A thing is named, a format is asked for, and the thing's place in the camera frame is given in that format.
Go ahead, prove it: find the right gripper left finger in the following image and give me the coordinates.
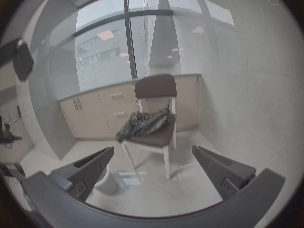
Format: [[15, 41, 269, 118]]
[[50, 146, 115, 202]]

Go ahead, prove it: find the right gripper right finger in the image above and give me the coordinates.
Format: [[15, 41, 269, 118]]
[[191, 145, 257, 197]]

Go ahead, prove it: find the black plastic bag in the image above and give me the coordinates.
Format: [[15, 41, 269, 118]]
[[116, 105, 174, 142]]

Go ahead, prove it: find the white trash bin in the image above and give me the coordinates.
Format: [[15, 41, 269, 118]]
[[94, 165, 119, 195]]

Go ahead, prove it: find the beige cabinet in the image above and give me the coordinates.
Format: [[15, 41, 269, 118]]
[[59, 73, 202, 139]]

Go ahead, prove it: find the white chair with grey cushions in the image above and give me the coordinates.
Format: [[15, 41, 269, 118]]
[[121, 74, 177, 180]]

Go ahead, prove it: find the window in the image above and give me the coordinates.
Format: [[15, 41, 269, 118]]
[[36, 0, 240, 92]]

